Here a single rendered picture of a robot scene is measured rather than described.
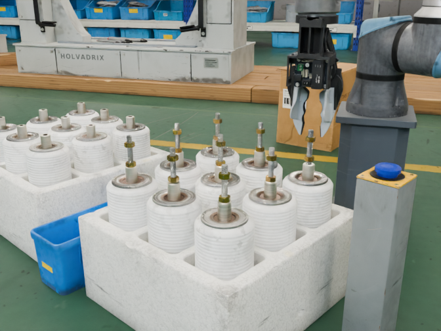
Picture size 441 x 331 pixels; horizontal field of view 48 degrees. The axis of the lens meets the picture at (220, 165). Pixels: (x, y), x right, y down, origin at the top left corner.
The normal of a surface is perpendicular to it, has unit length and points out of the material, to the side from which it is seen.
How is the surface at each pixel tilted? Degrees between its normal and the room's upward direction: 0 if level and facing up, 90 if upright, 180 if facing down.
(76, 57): 90
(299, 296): 90
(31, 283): 0
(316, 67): 90
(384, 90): 73
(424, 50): 91
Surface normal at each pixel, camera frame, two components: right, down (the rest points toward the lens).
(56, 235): 0.74, 0.19
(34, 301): 0.00, -0.94
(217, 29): -0.30, 0.32
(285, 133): -0.55, 0.26
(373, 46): -0.77, 0.21
